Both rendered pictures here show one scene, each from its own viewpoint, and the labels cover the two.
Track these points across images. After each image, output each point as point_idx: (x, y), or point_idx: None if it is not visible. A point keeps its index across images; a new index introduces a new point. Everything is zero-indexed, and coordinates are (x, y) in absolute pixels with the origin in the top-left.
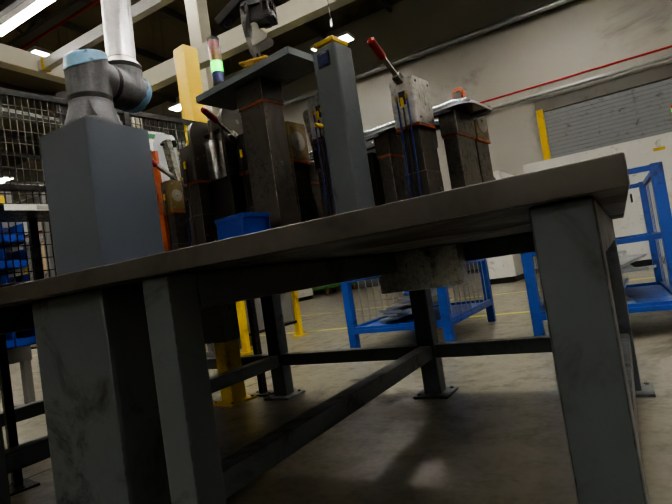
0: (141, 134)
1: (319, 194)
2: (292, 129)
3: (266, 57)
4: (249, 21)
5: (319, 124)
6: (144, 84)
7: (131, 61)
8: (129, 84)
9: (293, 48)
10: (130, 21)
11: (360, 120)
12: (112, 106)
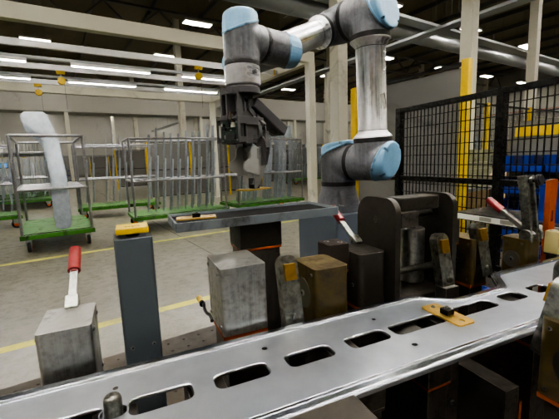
0: (330, 221)
1: (408, 397)
2: (299, 273)
3: (199, 211)
4: (241, 145)
5: (197, 299)
6: (370, 157)
7: (356, 139)
8: (351, 165)
9: (168, 216)
10: (365, 90)
11: (122, 327)
12: (330, 192)
